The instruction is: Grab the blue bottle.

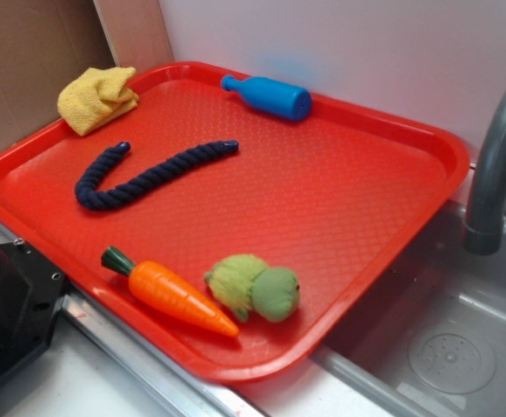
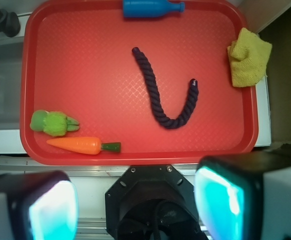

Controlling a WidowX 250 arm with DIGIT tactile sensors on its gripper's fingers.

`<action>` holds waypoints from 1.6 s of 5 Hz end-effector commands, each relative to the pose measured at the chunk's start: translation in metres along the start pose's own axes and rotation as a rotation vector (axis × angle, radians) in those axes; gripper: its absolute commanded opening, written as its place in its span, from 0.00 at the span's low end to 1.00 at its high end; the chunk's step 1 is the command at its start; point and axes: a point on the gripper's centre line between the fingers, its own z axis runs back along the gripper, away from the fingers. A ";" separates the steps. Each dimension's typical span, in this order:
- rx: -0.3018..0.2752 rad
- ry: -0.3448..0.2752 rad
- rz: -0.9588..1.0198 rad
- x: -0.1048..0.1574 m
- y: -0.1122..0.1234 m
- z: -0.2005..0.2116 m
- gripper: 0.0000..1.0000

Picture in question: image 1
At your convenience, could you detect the blue plastic toy bottle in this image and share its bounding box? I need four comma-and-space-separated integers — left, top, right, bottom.
221, 75, 312, 122

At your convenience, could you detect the dark blue twisted rope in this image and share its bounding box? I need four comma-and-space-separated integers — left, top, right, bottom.
74, 139, 240, 212

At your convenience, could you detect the brown cardboard panel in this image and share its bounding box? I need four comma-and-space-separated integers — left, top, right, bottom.
0, 1, 114, 152

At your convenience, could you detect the green plush turtle toy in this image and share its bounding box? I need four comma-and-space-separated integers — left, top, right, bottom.
203, 254, 300, 322

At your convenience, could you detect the orange plastic toy carrot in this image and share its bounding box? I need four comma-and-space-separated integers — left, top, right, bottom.
101, 246, 239, 338

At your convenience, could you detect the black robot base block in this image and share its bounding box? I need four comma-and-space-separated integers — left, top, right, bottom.
0, 240, 65, 386

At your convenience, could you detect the yellow folded cloth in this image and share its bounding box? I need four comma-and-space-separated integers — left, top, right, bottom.
57, 67, 140, 136

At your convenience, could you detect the grey toy faucet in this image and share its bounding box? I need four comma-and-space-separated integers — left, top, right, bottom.
463, 91, 506, 255

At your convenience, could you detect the grey plastic toy sink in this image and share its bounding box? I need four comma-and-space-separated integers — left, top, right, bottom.
312, 202, 506, 416

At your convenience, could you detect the red plastic tray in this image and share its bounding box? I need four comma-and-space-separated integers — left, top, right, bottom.
0, 63, 469, 383

